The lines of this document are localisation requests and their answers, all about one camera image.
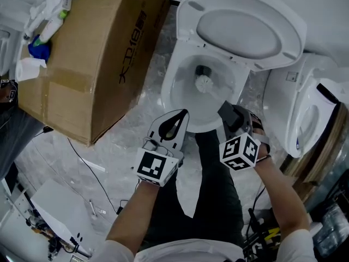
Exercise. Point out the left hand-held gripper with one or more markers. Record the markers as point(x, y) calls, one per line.
point(150, 165)

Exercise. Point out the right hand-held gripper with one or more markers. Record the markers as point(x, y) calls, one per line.
point(240, 151)

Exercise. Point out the white toilet brush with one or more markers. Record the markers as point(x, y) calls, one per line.
point(204, 83)

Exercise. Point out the white toilet with tank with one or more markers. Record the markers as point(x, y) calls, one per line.
point(240, 29)

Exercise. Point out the person's right forearm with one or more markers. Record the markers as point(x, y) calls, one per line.
point(283, 195)

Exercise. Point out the person's left forearm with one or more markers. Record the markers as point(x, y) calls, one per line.
point(131, 217)

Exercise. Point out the white smart toilet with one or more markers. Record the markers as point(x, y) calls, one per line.
point(283, 100)

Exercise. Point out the white toilet paper roll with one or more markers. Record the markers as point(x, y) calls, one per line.
point(27, 70)

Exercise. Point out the person's right hand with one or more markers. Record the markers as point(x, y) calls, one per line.
point(264, 140)

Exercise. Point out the person's dark trousers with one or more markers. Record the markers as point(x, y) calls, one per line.
point(215, 190)

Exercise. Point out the white flat strip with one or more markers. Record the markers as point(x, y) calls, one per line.
point(92, 165)

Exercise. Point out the wooden pallet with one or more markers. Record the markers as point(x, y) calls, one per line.
point(324, 157)

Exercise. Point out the large cardboard box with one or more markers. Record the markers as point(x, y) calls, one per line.
point(92, 59)

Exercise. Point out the white pen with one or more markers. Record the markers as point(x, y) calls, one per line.
point(92, 208)

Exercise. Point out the grey metal platform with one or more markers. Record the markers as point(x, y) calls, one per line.
point(340, 168)

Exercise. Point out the black power adapter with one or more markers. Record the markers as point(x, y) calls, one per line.
point(47, 130)

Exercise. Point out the person's white shirt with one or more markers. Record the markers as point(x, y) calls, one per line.
point(191, 251)

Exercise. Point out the black yellow device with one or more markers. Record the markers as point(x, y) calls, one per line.
point(268, 237)

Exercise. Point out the white angled panel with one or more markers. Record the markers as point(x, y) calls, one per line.
point(60, 209)

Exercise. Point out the blue cloth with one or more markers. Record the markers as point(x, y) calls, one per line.
point(41, 50)

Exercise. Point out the plastic wrapped bottle pack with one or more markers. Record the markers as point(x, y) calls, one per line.
point(331, 231)

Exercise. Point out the white bottle green cap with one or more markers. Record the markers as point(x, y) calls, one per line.
point(51, 27)

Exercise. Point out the white spray bottle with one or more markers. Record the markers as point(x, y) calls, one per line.
point(50, 1)

